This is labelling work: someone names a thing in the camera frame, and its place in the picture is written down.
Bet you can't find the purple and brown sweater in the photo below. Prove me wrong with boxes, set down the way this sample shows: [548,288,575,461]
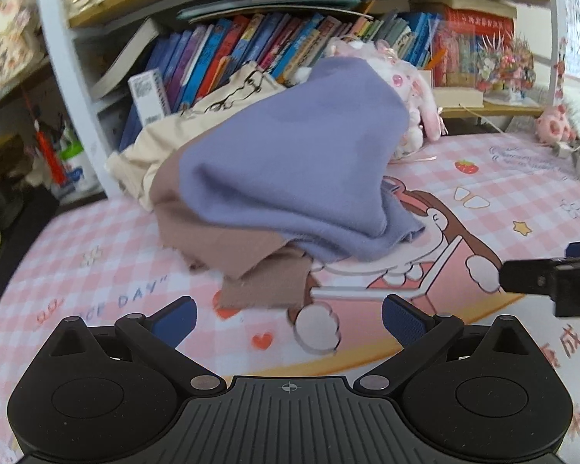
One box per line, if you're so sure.
[147,55,428,311]

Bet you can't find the pink checkered cartoon mat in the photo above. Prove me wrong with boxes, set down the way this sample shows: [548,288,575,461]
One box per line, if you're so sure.
[0,135,580,463]

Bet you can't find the small pink plush toy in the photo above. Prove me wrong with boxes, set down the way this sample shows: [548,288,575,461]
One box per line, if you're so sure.
[536,105,576,145]

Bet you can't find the cream beige garment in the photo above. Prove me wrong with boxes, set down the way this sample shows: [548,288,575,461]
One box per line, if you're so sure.
[106,62,286,212]

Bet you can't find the white pink bunny plush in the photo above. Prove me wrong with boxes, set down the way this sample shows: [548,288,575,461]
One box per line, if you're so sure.
[283,38,445,168]

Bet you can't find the red tassel ornament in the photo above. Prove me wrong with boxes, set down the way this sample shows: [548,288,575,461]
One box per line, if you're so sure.
[20,87,67,186]

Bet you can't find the wooden white bookshelf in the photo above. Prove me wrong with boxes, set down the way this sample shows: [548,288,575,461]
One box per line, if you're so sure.
[37,0,565,198]

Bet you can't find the white Garbllet book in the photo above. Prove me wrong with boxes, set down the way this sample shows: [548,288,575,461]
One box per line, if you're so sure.
[128,68,171,127]

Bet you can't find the red book box set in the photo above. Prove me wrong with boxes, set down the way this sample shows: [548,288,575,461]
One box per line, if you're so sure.
[433,5,514,91]

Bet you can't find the row of colourful books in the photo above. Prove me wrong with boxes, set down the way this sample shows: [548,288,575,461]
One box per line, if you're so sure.
[118,8,447,153]

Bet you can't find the white charging cable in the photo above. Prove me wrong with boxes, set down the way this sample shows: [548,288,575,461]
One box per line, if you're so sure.
[457,102,509,135]

